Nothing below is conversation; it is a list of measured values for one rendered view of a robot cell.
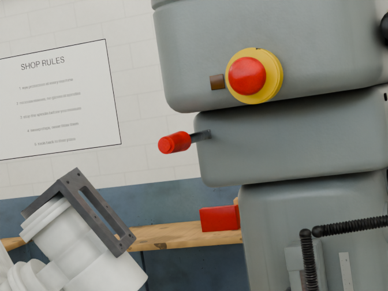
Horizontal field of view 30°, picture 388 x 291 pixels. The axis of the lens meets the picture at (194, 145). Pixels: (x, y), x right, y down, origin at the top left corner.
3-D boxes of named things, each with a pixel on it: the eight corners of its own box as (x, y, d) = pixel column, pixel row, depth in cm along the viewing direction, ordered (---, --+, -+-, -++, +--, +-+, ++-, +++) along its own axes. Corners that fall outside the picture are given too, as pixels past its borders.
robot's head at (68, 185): (59, 305, 65) (116, 260, 62) (-3, 231, 65) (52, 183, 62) (88, 275, 71) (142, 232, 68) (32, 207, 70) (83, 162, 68)
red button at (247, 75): (265, 92, 73) (260, 53, 73) (228, 98, 75) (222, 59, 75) (273, 92, 76) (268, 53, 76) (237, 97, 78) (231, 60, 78)
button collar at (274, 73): (283, 100, 76) (275, 43, 76) (228, 108, 78) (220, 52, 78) (287, 99, 78) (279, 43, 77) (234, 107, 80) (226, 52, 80)
